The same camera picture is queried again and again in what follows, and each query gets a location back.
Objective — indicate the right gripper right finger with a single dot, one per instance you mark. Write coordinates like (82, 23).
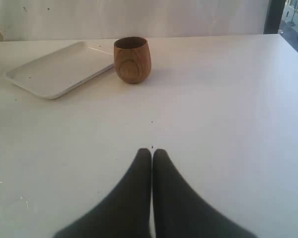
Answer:
(179, 212)

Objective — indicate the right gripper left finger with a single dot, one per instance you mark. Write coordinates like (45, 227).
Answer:
(124, 212)

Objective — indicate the brown wooden cup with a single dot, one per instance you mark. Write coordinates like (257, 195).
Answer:
(132, 60)

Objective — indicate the white rectangular tray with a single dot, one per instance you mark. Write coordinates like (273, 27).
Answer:
(61, 71)

